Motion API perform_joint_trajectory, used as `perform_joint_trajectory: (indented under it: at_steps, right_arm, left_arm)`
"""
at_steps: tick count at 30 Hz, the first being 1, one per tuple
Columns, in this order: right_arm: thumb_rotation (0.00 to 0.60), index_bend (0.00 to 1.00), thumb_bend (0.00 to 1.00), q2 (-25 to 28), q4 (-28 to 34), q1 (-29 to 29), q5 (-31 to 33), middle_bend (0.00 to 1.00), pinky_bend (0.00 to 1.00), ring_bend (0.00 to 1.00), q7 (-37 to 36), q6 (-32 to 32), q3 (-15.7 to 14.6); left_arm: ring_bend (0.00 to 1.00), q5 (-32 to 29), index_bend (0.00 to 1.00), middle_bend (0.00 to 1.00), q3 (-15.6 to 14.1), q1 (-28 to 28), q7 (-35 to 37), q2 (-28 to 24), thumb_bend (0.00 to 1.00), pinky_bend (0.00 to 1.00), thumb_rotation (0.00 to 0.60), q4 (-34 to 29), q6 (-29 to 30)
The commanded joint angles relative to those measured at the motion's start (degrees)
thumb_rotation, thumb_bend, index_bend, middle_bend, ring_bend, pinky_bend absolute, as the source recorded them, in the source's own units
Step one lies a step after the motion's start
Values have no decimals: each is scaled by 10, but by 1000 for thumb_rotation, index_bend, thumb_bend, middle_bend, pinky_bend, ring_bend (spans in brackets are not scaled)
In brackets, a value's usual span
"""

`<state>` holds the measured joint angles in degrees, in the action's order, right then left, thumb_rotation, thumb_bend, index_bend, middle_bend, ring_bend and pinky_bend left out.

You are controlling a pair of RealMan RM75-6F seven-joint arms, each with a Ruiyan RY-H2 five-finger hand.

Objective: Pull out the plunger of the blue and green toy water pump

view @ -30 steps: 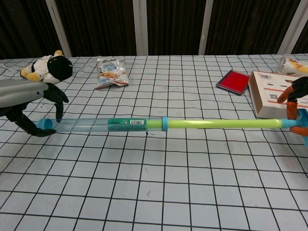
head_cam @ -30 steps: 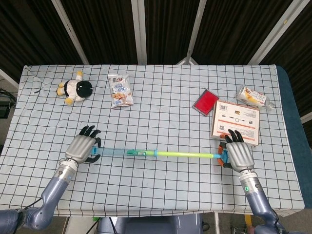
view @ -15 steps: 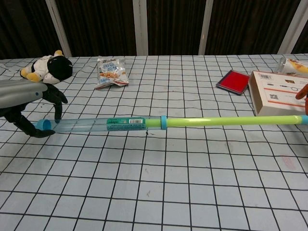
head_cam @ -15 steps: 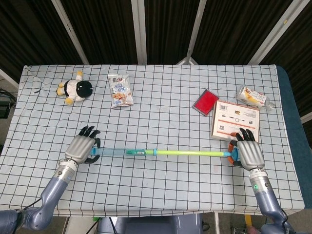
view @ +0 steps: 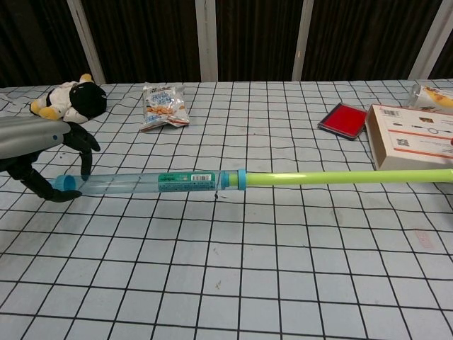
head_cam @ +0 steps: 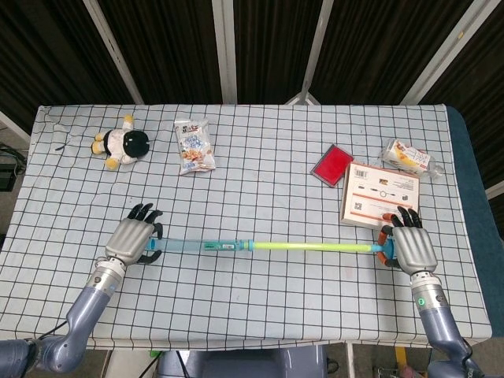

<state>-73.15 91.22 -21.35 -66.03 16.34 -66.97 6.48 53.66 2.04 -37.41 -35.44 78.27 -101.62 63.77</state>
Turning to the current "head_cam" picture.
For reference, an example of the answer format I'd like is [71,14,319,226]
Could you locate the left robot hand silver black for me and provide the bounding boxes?
[105,202,165,265]

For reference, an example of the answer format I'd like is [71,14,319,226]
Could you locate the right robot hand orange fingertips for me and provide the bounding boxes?
[376,206,438,276]

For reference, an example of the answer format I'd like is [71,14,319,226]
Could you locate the blue green telescopic stick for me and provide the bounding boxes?
[147,237,397,264]

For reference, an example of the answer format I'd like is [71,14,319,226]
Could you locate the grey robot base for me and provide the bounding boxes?
[157,344,328,378]

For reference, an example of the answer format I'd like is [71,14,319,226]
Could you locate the white orange cardboard box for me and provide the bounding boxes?
[339,161,421,229]

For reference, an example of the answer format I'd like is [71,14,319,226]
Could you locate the black white plush toy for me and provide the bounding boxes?
[91,114,151,171]

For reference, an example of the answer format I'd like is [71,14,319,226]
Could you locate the white snack bag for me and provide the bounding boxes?
[173,119,217,176]

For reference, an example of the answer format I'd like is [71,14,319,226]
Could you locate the red ink pad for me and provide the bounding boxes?
[309,143,354,187]

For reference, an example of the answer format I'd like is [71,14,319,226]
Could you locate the checkered light blue tablecloth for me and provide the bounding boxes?
[0,103,493,351]

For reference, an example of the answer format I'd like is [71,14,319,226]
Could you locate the black device box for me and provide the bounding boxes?
[0,155,19,191]

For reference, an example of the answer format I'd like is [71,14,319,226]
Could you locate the white partition post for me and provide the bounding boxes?
[399,0,486,106]
[285,0,335,106]
[211,0,239,106]
[82,0,145,106]

